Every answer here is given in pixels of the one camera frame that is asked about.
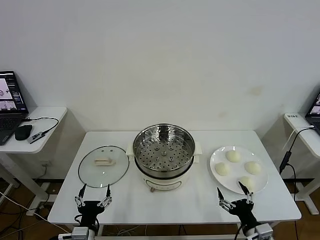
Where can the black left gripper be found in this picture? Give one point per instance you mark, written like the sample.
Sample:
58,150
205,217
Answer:
88,212

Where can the white steamed baozi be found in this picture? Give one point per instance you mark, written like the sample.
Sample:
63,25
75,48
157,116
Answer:
233,156
222,169
252,167
250,183

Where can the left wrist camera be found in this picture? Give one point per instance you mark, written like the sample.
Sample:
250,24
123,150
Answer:
64,236

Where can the grey usb hub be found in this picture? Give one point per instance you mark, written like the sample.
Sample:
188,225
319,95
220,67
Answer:
36,137

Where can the white wall socket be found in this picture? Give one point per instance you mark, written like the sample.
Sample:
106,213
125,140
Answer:
46,164

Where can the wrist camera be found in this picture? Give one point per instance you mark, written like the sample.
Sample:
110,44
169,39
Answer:
64,236
265,230

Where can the white side table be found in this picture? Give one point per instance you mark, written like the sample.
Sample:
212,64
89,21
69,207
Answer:
37,147
307,142

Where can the black computer mouse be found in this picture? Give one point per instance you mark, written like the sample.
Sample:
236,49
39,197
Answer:
23,132

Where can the perforated steel steamer basket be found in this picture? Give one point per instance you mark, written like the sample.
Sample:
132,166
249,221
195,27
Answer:
150,160

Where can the white round plate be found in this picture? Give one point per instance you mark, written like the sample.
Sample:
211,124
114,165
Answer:
236,173

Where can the cream electric cooker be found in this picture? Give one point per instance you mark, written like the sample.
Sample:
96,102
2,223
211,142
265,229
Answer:
162,183

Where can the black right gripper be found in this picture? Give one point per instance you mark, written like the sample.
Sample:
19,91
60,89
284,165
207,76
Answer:
243,210

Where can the black open laptop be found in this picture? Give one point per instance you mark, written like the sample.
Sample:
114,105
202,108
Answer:
315,105
10,120

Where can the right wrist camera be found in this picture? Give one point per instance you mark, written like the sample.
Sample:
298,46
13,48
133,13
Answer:
265,230

